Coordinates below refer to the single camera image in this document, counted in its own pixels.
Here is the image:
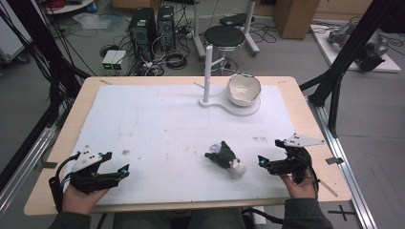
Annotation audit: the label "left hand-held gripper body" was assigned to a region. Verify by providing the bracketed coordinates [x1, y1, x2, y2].
[69, 145, 120, 195]

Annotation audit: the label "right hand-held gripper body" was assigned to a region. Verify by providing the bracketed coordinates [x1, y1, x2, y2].
[269, 132, 326, 185]

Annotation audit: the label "person's left hand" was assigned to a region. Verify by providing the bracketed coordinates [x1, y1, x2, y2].
[61, 184, 111, 216]

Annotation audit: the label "person's right hand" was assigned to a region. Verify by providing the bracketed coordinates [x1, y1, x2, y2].
[279, 173, 318, 200]

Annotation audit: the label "wooden table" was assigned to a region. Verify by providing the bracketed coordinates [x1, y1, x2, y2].
[23, 75, 353, 218]

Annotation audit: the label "black and white plush toy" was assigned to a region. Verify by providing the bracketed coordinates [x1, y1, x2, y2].
[203, 140, 247, 180]

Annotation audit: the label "thin wooden stick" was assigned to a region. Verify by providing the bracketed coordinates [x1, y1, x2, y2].
[318, 179, 339, 198]

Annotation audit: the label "white foam mat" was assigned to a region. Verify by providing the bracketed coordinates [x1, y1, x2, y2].
[64, 83, 296, 206]

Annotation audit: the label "white ceramic bowl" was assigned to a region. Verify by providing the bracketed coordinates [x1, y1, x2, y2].
[225, 73, 263, 108]

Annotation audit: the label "black tape cross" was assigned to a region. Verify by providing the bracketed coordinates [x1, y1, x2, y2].
[327, 204, 356, 222]

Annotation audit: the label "white power supply unit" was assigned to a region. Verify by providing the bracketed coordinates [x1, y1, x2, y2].
[111, 50, 128, 72]
[101, 50, 118, 72]

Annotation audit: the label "black round stool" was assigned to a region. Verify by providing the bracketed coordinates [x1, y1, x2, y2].
[202, 25, 247, 76]

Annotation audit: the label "cardboard box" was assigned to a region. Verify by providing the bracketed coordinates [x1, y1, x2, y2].
[272, 0, 321, 40]

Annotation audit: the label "grey and black robot device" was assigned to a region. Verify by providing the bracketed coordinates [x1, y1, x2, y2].
[327, 21, 390, 73]

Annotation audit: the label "white board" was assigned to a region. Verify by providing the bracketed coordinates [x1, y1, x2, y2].
[309, 24, 402, 74]

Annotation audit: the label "large black computer tower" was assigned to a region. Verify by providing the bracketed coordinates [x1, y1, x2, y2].
[128, 7, 159, 62]

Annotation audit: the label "clear plastic bag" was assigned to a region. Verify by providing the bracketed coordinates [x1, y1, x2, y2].
[73, 11, 113, 31]

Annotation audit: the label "slim black computer tower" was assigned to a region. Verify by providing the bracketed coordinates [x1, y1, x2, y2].
[157, 5, 177, 52]

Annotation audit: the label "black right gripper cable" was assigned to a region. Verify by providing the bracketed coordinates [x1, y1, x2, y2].
[294, 153, 320, 199]

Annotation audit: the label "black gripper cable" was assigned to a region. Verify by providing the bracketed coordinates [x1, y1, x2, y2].
[48, 151, 81, 214]
[294, 153, 320, 199]

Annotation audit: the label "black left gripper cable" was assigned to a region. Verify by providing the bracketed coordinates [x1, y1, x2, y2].
[48, 151, 81, 214]

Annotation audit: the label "aluminium rail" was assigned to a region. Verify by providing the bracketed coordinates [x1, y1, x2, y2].
[308, 97, 378, 229]
[0, 126, 58, 211]

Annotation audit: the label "thick black cable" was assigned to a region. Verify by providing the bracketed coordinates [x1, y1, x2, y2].
[240, 207, 285, 225]

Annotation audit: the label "white stand with post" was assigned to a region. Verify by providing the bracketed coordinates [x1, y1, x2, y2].
[193, 44, 262, 117]

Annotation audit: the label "black metal frame with cables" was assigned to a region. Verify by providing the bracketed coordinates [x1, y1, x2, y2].
[0, 0, 92, 128]

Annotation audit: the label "coiled black cables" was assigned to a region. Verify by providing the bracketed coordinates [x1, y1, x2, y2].
[163, 50, 189, 71]

